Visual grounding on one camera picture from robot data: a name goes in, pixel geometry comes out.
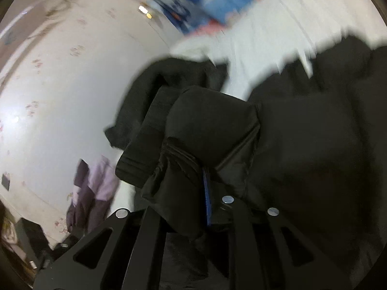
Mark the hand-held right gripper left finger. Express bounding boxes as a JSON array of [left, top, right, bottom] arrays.
[[33, 208, 166, 290]]

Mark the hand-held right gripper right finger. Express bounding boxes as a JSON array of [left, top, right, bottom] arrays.
[[203, 168, 353, 290]]

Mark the black padded jacket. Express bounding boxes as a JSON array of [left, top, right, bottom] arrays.
[[115, 35, 387, 290]]

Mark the purple and dark garment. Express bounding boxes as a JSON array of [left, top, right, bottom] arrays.
[[65, 155, 120, 239]]

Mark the black hooded garment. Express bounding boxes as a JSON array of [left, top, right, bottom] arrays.
[[104, 57, 229, 150]]

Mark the dark furniture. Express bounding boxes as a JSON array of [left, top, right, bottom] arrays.
[[0, 202, 81, 290]]

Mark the white striped bed sheet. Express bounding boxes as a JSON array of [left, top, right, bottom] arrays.
[[169, 0, 387, 102]]

